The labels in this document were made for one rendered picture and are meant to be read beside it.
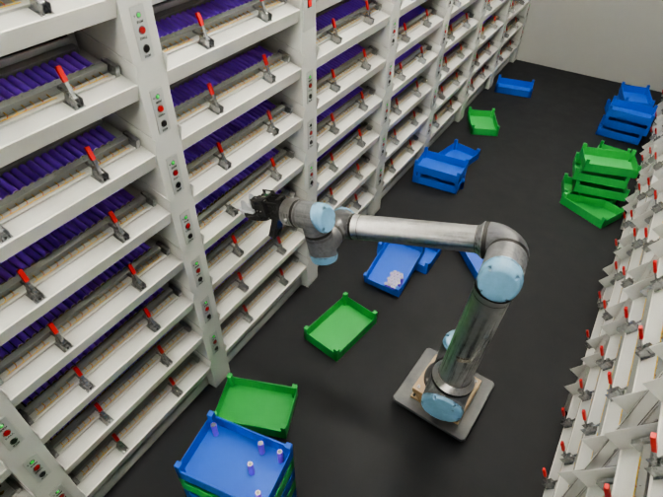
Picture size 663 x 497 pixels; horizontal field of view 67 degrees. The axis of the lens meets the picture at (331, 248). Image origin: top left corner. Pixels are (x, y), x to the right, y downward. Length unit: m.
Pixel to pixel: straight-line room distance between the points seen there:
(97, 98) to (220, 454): 1.12
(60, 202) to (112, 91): 0.29
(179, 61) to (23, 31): 0.42
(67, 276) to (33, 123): 0.41
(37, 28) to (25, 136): 0.22
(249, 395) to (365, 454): 0.54
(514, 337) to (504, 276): 1.17
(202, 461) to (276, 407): 0.53
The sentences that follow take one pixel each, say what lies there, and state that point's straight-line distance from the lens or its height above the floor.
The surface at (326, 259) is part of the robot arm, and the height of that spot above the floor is 0.78.
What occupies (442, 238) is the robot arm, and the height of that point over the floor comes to 0.89.
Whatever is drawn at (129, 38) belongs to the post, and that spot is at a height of 1.46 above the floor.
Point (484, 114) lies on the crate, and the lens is 4.28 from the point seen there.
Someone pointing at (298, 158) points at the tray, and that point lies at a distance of 2.12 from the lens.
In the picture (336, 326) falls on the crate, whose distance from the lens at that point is 2.43.
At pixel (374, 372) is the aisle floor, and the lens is 2.29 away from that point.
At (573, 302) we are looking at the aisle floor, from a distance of 2.84.
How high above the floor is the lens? 1.90
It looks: 42 degrees down
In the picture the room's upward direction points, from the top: 1 degrees clockwise
